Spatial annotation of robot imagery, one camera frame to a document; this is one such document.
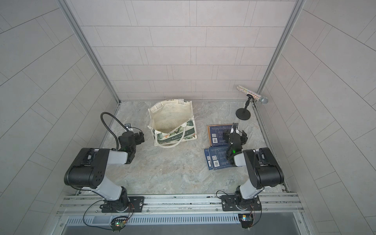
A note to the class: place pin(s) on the white ventilation grille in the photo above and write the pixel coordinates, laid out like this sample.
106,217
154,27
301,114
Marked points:
157,219

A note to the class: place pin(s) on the circuit board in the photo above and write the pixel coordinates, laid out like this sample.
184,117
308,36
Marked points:
118,223
246,220

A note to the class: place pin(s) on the glittery microphone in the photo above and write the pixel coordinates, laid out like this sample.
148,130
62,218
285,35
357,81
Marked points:
256,96

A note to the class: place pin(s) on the right circuit board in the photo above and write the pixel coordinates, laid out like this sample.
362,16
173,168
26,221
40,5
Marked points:
246,220

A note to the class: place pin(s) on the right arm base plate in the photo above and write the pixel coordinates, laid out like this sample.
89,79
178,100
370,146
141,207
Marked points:
237,203

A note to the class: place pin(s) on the left circuit board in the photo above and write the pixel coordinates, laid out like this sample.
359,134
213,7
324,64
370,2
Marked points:
118,223

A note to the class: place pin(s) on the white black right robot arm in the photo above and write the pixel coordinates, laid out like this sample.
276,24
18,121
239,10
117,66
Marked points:
262,167

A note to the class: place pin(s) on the black microphone stand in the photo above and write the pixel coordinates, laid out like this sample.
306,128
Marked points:
244,113

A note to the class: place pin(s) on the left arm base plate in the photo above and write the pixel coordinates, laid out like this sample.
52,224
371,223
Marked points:
124,204

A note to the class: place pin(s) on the floral canvas tote bag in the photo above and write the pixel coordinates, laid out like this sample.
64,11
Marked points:
172,122

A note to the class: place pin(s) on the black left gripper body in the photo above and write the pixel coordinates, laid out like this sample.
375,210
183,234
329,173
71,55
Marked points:
137,141

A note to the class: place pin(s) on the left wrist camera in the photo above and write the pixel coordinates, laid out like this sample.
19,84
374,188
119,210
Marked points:
128,126

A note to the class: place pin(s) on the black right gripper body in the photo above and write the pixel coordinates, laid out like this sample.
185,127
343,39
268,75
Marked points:
230,138

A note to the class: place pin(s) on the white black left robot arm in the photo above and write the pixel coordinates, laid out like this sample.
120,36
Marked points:
87,173

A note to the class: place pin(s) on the brown black book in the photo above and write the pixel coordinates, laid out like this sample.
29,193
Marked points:
209,135

